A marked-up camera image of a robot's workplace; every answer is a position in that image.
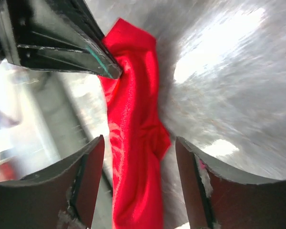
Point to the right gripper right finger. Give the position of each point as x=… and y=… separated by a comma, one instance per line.
x=220, y=196

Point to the red cloth napkin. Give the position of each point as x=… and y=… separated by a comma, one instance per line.
x=137, y=136

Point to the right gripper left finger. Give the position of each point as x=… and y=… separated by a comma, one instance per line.
x=61, y=196

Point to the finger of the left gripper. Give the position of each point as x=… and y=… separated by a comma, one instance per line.
x=54, y=36

